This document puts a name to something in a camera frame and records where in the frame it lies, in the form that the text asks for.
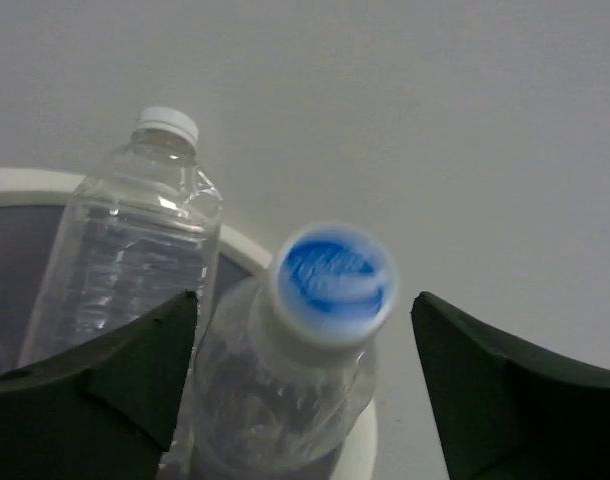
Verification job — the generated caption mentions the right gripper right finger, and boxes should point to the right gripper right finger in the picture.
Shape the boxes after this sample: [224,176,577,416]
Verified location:
[411,292,610,479]

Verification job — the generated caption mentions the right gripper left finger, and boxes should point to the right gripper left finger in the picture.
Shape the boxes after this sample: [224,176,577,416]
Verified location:
[0,291,197,479]

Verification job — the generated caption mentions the clear bottle blue-white cap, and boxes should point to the clear bottle blue-white cap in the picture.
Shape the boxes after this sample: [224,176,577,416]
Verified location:
[189,222,398,479]

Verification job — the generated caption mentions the clear bottle cream label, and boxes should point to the clear bottle cream label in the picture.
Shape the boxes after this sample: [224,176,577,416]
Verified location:
[18,106,223,366]

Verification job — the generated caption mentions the grey plastic waste bin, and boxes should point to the grey plastic waste bin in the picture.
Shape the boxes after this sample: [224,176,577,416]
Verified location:
[0,168,377,479]

